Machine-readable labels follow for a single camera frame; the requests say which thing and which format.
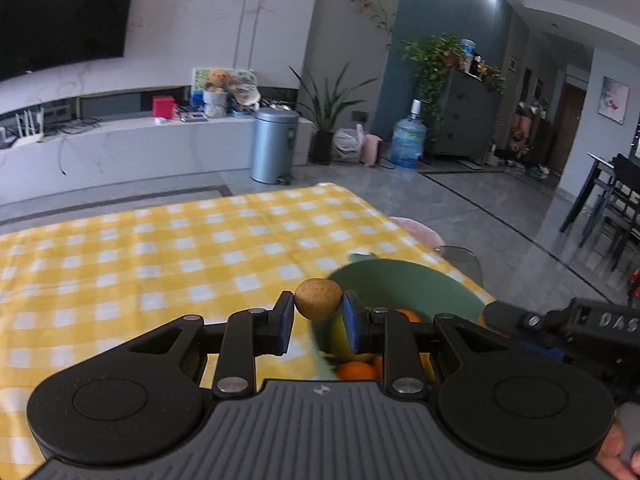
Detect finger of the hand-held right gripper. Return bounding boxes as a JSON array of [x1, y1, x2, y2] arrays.
[[482, 301, 532, 337], [520, 337, 572, 364]]

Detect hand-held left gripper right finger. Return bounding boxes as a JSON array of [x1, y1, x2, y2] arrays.
[[341, 290, 506, 397]]

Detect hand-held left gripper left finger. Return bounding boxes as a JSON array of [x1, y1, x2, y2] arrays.
[[127, 290, 296, 397]]

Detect yellow-green pear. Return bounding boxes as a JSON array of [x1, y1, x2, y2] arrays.
[[330, 320, 377, 364]]

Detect small brown fruit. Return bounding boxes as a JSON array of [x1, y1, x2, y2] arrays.
[[294, 278, 344, 321]]

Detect green colander bowl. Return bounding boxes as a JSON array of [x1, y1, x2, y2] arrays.
[[307, 258, 496, 387]]

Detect person's right hand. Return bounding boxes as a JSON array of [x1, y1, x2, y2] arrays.
[[595, 402, 640, 480]]

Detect glass side table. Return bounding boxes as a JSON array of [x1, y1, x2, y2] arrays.
[[435, 245, 485, 286]]

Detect black dining table set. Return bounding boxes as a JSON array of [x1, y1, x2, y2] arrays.
[[560, 152, 640, 274]]

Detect yellow checked tablecloth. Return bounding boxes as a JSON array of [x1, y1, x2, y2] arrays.
[[0, 182, 497, 467]]

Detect silver pedal trash can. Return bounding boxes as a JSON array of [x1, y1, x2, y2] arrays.
[[250, 107, 301, 185]]

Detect white plastic bag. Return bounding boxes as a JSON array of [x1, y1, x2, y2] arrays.
[[332, 124, 365, 164]]

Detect blue water jug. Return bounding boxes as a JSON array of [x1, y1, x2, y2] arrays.
[[389, 100, 428, 170]]

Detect brown wooden door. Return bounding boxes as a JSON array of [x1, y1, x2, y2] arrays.
[[547, 82, 589, 184]]

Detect grey dresser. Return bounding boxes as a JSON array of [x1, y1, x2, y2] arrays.
[[432, 67, 504, 161]]

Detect white marble television cabinet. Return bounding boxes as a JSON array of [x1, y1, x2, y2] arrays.
[[0, 85, 316, 207]]

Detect tall potted plant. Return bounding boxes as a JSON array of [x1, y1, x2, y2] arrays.
[[289, 62, 379, 166]]

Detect white vase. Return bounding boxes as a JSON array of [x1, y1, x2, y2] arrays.
[[204, 89, 230, 119]]

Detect white patterned hat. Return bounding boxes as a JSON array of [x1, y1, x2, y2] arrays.
[[230, 80, 262, 109]]

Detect red box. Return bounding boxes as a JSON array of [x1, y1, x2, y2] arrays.
[[152, 95, 179, 119]]

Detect brown teddy bear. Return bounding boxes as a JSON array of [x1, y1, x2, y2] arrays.
[[207, 69, 234, 92]]

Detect green picture panel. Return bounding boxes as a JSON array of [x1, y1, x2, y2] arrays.
[[192, 66, 259, 111]]

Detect bottles on dresser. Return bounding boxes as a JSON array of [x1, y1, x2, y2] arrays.
[[460, 38, 501, 79]]

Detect trailing green plant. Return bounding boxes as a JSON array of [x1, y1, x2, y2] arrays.
[[402, 35, 464, 126]]

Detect white router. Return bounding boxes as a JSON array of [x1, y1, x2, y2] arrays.
[[10, 107, 47, 149]]

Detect white wall painting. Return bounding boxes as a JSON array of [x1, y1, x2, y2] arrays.
[[597, 76, 631, 125]]

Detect black cable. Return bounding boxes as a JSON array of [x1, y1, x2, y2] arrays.
[[57, 120, 103, 177]]

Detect black wall television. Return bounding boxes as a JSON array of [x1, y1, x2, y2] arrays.
[[0, 0, 141, 83]]

